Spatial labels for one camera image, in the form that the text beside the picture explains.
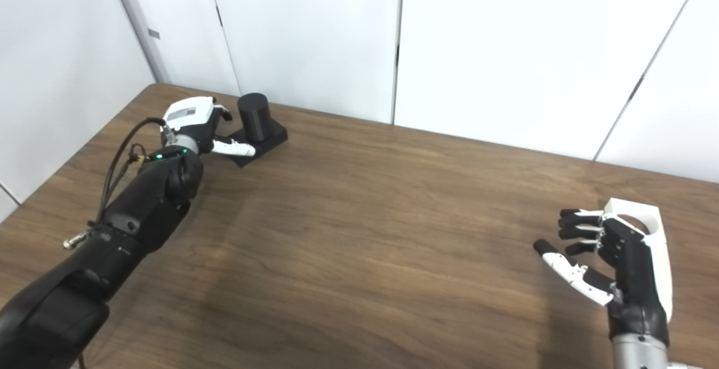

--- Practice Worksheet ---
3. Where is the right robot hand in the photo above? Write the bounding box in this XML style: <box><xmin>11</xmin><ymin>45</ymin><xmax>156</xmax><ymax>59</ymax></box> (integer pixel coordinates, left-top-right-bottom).
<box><xmin>533</xmin><ymin>207</ymin><xmax>673</xmax><ymax>347</ymax></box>

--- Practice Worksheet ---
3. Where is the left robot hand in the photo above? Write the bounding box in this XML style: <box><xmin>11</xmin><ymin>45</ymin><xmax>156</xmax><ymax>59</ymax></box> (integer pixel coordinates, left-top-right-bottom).
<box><xmin>162</xmin><ymin>97</ymin><xmax>256</xmax><ymax>157</ymax></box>

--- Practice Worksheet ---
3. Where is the white square piece with hole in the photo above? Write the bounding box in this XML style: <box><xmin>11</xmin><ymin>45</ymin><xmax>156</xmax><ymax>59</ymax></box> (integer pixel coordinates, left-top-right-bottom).
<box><xmin>604</xmin><ymin>198</ymin><xmax>666</xmax><ymax>240</ymax></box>

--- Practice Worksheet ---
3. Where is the black peg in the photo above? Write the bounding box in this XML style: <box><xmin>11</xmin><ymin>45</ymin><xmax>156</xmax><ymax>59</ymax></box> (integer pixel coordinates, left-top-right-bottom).
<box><xmin>227</xmin><ymin>93</ymin><xmax>289</xmax><ymax>168</ymax></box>

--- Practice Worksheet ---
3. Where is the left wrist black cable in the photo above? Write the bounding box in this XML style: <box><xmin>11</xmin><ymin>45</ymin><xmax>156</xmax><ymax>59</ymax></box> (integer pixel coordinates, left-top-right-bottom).
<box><xmin>95</xmin><ymin>117</ymin><xmax>169</xmax><ymax>224</ymax></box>

